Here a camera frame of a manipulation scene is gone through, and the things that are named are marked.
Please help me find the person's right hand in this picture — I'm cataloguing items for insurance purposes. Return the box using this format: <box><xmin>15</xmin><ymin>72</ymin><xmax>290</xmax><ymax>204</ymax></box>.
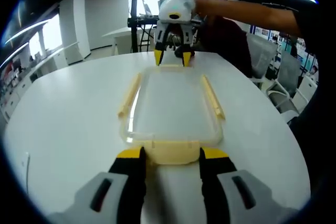
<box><xmin>180</xmin><ymin>0</ymin><xmax>197</xmax><ymax>15</ymax></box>

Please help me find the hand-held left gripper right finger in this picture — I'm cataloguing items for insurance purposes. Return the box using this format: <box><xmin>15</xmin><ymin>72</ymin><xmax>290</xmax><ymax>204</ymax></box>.
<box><xmin>198</xmin><ymin>147</ymin><xmax>292</xmax><ymax>224</ymax></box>

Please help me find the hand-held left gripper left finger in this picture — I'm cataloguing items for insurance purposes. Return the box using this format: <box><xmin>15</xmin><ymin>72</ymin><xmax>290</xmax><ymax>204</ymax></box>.
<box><xmin>48</xmin><ymin>146</ymin><xmax>147</xmax><ymax>224</ymax></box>

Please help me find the row of white office desks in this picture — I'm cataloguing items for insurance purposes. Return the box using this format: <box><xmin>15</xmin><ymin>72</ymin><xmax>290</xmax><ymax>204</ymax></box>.
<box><xmin>0</xmin><ymin>50</ymin><xmax>69</xmax><ymax>120</ymax></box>

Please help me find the clear plastic container lid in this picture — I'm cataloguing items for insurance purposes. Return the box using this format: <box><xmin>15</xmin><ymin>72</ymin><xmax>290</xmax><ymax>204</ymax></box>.
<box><xmin>117</xmin><ymin>65</ymin><xmax>226</xmax><ymax>166</ymax></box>

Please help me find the white cable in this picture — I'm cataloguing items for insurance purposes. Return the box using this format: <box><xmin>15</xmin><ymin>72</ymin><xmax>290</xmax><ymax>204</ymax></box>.
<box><xmin>23</xmin><ymin>151</ymin><xmax>32</xmax><ymax>192</ymax></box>

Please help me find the white side table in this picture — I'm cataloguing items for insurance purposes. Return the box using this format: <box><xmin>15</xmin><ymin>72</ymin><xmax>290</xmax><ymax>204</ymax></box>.
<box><xmin>101</xmin><ymin>25</ymin><xmax>158</xmax><ymax>56</ymax></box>

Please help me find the grey mesh office chair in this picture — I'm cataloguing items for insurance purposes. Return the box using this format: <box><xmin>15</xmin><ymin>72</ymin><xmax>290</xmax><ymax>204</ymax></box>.
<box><xmin>266</xmin><ymin>50</ymin><xmax>310</xmax><ymax>114</ymax></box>
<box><xmin>246</xmin><ymin>33</ymin><xmax>279</xmax><ymax>90</ymax></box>

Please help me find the black tripod stand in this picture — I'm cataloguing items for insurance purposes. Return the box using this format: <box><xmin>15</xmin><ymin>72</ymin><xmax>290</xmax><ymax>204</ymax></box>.
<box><xmin>127</xmin><ymin>0</ymin><xmax>160</xmax><ymax>54</ymax></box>

